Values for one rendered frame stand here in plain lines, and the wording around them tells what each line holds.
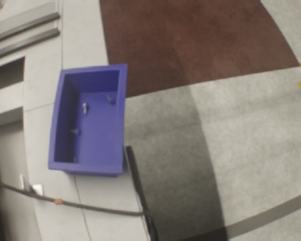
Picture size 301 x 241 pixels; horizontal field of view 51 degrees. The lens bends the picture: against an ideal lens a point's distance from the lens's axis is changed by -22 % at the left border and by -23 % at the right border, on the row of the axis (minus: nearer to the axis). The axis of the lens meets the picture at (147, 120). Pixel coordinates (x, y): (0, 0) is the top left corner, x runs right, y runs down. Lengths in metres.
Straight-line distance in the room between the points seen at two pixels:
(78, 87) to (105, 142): 0.14
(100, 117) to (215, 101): 1.06
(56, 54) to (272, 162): 1.17
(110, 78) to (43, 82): 0.20
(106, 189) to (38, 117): 0.24
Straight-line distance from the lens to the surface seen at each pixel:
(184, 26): 2.12
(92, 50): 0.95
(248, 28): 2.21
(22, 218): 0.88
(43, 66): 0.96
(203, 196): 1.63
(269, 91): 1.94
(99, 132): 0.82
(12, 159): 0.94
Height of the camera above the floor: 1.56
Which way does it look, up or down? 62 degrees down
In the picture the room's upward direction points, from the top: 6 degrees counter-clockwise
